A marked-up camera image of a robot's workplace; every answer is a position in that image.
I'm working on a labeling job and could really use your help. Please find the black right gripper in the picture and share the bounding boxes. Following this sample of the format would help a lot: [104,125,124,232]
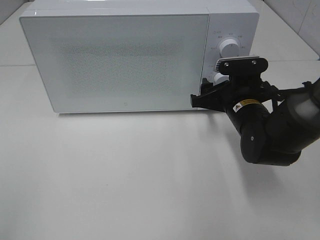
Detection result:
[190,56,271,164]

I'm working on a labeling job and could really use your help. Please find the white timer knob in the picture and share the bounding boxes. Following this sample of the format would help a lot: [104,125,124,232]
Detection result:
[213,72,229,85]

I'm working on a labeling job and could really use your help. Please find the white microwave door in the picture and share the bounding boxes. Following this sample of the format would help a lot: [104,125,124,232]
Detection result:
[20,14,209,114]

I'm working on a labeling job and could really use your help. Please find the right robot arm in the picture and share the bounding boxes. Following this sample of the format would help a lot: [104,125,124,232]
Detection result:
[190,56,320,167]

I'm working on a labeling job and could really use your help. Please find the upper white power knob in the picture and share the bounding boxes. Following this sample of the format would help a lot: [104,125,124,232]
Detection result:
[218,38,240,58]

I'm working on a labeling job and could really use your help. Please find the white microwave oven body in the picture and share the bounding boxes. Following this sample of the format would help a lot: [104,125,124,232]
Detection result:
[19,0,260,116]

